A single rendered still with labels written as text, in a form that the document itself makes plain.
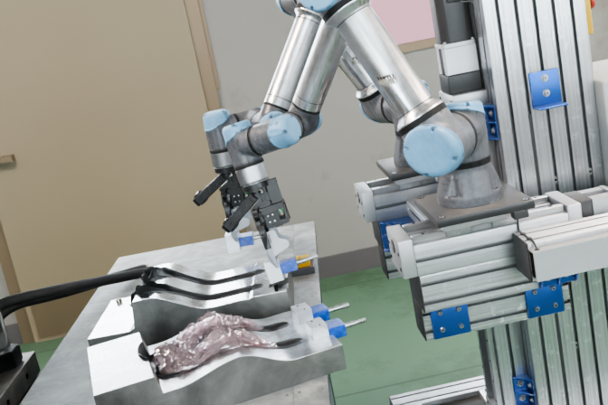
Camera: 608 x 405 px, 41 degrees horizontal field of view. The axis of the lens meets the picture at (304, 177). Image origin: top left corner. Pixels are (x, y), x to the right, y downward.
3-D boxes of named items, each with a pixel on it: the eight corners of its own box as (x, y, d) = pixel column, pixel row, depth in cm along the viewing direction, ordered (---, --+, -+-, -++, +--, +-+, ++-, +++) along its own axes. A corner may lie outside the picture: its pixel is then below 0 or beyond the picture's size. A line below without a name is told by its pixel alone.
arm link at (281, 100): (356, -24, 213) (291, 148, 211) (337, -20, 223) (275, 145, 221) (320, -44, 208) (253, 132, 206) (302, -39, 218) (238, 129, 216)
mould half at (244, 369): (308, 327, 192) (299, 284, 190) (346, 368, 168) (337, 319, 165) (99, 392, 179) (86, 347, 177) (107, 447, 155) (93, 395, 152)
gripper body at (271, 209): (289, 224, 194) (273, 177, 194) (256, 236, 195) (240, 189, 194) (291, 220, 202) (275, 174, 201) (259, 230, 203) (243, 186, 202)
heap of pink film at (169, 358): (261, 323, 185) (254, 291, 183) (282, 351, 168) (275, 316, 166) (149, 357, 178) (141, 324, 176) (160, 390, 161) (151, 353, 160)
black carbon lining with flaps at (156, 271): (266, 275, 213) (260, 241, 211) (264, 296, 198) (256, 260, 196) (138, 298, 214) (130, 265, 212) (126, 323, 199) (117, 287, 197)
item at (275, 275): (321, 264, 202) (314, 243, 201) (321, 268, 197) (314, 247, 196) (271, 279, 202) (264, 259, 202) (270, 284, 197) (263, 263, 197)
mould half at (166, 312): (294, 287, 221) (284, 240, 218) (294, 324, 195) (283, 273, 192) (116, 320, 222) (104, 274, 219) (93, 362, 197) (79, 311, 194)
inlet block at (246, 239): (274, 240, 231) (270, 222, 229) (274, 246, 226) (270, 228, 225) (229, 249, 231) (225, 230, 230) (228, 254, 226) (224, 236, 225)
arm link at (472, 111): (497, 148, 186) (489, 91, 183) (479, 164, 175) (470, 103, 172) (448, 152, 192) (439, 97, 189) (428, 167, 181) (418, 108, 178)
